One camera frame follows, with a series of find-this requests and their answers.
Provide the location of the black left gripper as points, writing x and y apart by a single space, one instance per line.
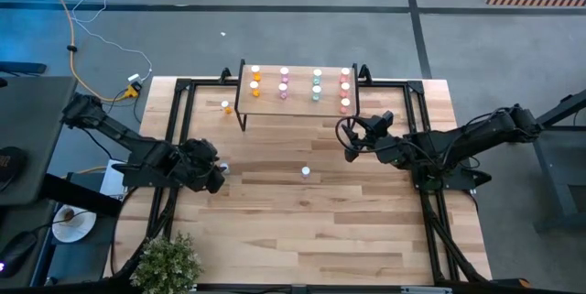
201 166

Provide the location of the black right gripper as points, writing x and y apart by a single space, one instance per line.
384 145

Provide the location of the red pill bottle white cap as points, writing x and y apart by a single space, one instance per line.
345 71
345 101
345 86

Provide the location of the teal pill bottle white cap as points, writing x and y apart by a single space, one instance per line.
317 72
316 89
225 166

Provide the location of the purple pill bottle white cap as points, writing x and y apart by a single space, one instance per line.
284 70
283 87
305 171

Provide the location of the yellow pill bottle white cap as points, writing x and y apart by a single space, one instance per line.
224 104
253 84
255 69

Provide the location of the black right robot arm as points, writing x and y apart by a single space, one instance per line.
480 131

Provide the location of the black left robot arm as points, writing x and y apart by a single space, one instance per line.
137 147

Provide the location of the white paper sheet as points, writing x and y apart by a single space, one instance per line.
110 184

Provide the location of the yellow power plug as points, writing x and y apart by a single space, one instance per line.
133 91

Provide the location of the green artificial potted plant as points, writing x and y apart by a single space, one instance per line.
167 264

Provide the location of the white power adapter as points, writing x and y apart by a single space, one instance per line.
133 77

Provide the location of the black diagonal desk beam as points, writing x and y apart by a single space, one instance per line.
78 195

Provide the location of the white plate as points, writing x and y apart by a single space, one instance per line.
80 230

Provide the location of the small brown round object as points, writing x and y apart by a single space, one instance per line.
68 215

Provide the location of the dark grey desk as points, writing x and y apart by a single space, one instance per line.
36 124

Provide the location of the black round pad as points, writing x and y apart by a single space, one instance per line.
11 163

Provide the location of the dark metal workbench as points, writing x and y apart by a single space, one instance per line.
556 115

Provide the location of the black flat panel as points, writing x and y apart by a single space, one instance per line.
23 68

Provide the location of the black computer mouse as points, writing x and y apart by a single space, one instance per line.
16 253

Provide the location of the wooden shelf black metal frame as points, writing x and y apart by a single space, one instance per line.
300 79

